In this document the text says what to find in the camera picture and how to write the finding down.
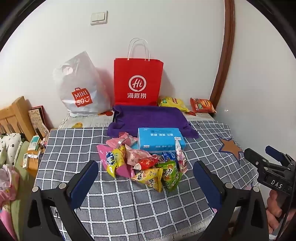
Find orange chip bag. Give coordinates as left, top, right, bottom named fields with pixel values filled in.
left=190, top=97, right=216, bottom=114

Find yellow chip bag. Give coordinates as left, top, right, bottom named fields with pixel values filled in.
left=157, top=96, right=189, bottom=113

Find brown wooden door frame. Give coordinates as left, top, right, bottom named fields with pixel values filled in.
left=209, top=0, right=236, bottom=107

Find green cloth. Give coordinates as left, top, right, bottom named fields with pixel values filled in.
left=0, top=140, right=31, bottom=239

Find floral white pillow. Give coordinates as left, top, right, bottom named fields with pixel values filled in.
left=0, top=133, right=25, bottom=165

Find small red snack packet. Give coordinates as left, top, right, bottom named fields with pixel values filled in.
left=134, top=158, right=160, bottom=171

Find large pink snack packet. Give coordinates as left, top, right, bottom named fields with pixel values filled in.
left=97, top=144, right=137, bottom=179

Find pink plastic bag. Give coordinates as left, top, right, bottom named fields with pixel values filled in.
left=0, top=164, right=20, bottom=207

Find small boxes at table side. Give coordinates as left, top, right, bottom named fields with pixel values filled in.
left=22, top=148, right=45, bottom=179

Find yellow triangular snack packet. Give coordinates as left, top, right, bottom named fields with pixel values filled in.
left=131, top=167, right=163, bottom=193

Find small blue snack packet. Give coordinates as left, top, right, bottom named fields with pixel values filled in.
left=161, top=151, right=178, bottom=163

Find pink silver striped snack packet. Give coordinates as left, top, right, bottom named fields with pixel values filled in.
left=106, top=132, right=139, bottom=149

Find white pink nougat packet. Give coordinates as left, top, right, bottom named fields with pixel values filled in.
left=174, top=137, right=189, bottom=173

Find white light switch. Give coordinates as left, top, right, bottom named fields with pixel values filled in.
left=90, top=10, right=108, bottom=25

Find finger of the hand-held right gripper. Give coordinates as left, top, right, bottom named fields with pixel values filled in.
left=265, top=146, right=296, bottom=167
left=244, top=148, right=270, bottom=168

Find person's right hand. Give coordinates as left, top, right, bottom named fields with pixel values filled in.
left=266, top=190, right=296, bottom=230

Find green snack packet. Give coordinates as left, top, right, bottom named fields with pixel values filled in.
left=155, top=161, right=182, bottom=192

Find grey checked tablecloth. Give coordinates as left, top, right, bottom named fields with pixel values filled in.
left=33, top=120, right=259, bottom=241

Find patterned kraft box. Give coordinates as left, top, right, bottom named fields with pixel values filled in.
left=28, top=108, right=47, bottom=130

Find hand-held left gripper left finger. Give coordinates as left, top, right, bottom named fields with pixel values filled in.
left=20, top=160, right=99, bottom=241

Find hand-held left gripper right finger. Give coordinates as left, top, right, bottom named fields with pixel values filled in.
left=193, top=160, right=270, bottom=241

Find purple towel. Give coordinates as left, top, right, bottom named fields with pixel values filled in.
left=108, top=105, right=200, bottom=139

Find teal white small box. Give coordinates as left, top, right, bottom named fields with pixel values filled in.
left=28, top=136, right=41, bottom=151

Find red paper shopping bag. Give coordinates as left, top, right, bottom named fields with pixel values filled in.
left=113, top=38, right=164, bottom=107

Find blue tissue box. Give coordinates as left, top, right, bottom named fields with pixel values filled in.
left=137, top=127, right=186, bottom=152

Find white plastic shopping bag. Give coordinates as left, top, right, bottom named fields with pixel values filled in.
left=53, top=51, right=113, bottom=117

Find pale pink peach snack packet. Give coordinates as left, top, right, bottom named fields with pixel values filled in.
left=126, top=146, right=160, bottom=167

